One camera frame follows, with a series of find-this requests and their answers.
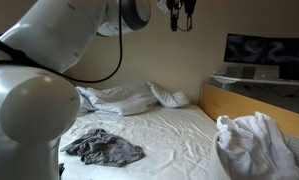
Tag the black wide monitor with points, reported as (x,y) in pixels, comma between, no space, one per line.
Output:
(255,50)

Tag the grey desktop box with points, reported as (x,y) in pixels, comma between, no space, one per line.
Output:
(240,72)

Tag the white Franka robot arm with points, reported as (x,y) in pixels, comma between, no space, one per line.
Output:
(32,116)

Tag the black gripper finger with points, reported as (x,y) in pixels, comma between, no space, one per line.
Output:
(174,21)

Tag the large white pillow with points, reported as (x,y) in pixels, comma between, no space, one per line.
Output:
(129,100)

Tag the white and blue clothes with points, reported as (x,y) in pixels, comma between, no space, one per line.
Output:
(255,146)

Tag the wooden bed frame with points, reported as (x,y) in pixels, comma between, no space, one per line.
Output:
(229,103)

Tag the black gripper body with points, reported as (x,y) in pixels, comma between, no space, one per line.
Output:
(182,5)

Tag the grey shirt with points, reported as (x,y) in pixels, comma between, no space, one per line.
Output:
(105,150)

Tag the crumpled white blanket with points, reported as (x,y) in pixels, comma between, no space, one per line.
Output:
(84,108)

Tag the white desk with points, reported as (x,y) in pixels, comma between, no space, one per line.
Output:
(255,80)

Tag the small white desk device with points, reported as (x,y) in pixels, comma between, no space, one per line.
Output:
(219,73)

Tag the white bed sheet mattress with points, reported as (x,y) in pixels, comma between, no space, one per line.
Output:
(175,140)

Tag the small white pillow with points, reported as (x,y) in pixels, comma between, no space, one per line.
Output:
(170,98)

